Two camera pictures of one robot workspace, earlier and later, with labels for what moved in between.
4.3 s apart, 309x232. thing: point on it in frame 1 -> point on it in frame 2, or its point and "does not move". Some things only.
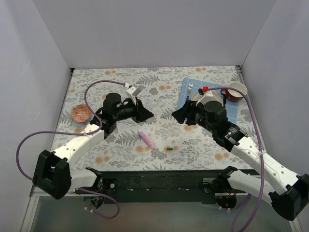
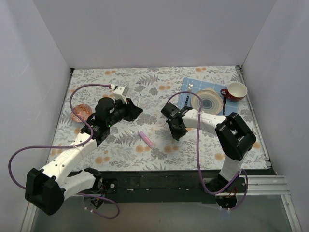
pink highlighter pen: x=148 y=141 does not move
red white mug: x=234 y=94 does not move
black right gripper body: x=190 y=114 -> x=176 y=126
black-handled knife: x=224 y=100 does not move
